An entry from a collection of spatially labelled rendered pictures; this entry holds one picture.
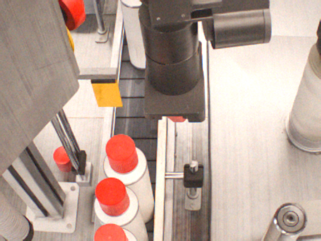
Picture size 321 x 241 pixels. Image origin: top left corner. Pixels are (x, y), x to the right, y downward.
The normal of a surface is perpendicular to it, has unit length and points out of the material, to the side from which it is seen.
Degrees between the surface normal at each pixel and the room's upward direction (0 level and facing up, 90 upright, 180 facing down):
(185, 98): 2
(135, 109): 0
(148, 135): 0
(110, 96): 90
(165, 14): 81
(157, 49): 90
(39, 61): 90
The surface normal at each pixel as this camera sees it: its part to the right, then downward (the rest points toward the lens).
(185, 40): 0.56, 0.69
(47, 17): 0.79, 0.50
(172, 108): -0.09, -0.51
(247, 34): 0.09, 0.70
